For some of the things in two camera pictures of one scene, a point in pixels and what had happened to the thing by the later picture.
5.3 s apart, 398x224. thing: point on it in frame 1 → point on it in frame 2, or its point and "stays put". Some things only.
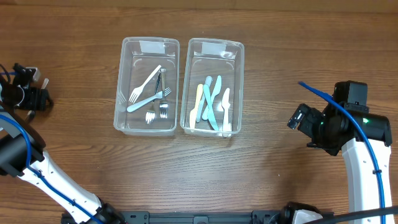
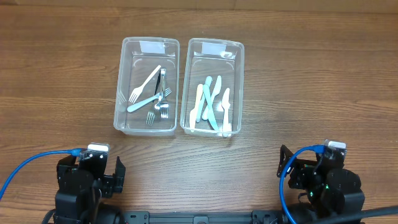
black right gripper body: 311,121 → 294,173
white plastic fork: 137,91 stays put
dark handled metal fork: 150,115 stays put
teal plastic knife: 210,112 stays put
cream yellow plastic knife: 193,113 stays put
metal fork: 163,105 stays put
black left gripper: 38,98 → 112,180
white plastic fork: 158,96 stays put
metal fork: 35,99 → 163,106
